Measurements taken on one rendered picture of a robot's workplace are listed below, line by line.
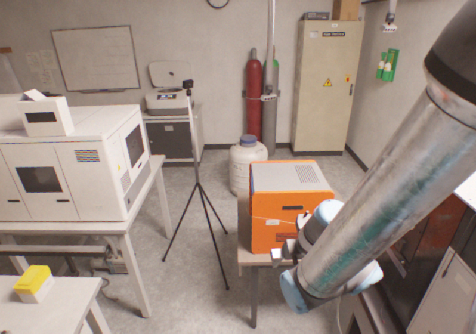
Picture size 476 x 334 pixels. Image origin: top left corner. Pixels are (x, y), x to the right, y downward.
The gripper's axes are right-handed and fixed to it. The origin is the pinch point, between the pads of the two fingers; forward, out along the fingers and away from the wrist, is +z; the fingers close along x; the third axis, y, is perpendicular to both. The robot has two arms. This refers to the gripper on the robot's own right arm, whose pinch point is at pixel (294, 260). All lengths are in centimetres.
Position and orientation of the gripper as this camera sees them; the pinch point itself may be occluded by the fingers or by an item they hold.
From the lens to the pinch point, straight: 98.5
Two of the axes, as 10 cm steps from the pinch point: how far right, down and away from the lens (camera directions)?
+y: 1.0, 7.8, -6.2
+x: 9.8, 0.1, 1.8
